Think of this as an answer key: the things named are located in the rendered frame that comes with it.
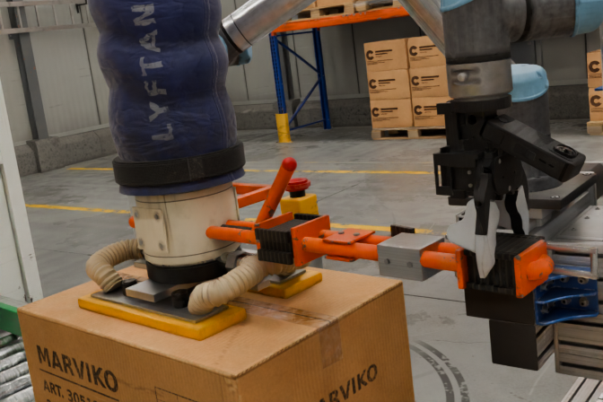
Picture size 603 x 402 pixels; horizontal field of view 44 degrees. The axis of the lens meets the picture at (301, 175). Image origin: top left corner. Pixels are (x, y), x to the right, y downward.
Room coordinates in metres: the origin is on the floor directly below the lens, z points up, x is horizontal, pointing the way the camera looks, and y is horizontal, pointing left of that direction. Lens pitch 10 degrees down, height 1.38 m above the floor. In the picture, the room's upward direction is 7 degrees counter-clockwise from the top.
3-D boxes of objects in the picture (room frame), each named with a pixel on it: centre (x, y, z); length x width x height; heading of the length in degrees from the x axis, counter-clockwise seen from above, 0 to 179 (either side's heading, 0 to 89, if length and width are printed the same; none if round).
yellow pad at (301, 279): (1.35, 0.14, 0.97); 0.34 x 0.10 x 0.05; 47
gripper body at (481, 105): (0.89, -0.22, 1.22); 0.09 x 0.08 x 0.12; 47
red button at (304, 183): (1.78, 0.02, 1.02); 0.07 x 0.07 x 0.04
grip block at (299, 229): (1.11, 0.02, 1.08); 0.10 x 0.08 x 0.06; 137
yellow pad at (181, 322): (1.21, 0.27, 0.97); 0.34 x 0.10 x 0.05; 47
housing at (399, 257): (0.96, -0.13, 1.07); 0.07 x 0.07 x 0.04; 47
